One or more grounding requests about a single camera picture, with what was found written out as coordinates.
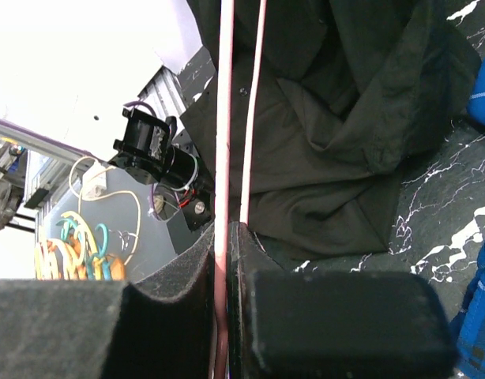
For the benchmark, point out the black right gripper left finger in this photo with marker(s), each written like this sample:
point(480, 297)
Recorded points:
point(160, 327)

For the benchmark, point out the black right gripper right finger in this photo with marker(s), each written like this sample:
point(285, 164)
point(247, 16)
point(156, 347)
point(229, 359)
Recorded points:
point(285, 324)

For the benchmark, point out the pink wire hanger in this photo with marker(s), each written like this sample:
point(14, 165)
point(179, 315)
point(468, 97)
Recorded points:
point(222, 175)

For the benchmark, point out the black shirt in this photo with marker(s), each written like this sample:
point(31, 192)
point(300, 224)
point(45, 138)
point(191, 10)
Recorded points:
point(332, 98)

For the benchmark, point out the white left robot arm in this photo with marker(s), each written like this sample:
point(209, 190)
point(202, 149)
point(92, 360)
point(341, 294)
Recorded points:
point(148, 155)

